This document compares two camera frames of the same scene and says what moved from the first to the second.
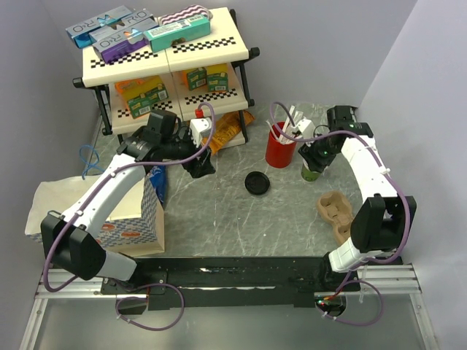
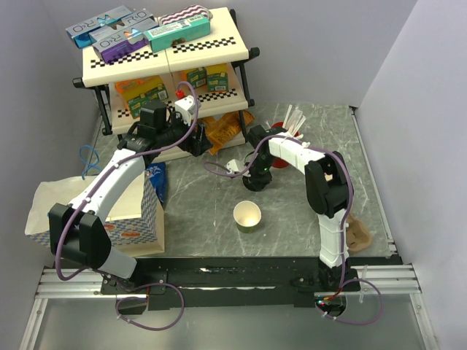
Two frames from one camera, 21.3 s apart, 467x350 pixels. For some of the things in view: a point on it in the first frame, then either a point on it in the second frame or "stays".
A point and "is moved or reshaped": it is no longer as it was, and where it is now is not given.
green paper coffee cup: x=307 y=174 is moved or reshaped
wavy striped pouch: x=185 y=14 stays
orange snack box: x=129 y=89 stays
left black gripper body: x=193 y=166 → x=187 y=144
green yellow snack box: x=217 y=78 stays
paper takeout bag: x=130 y=221 stays
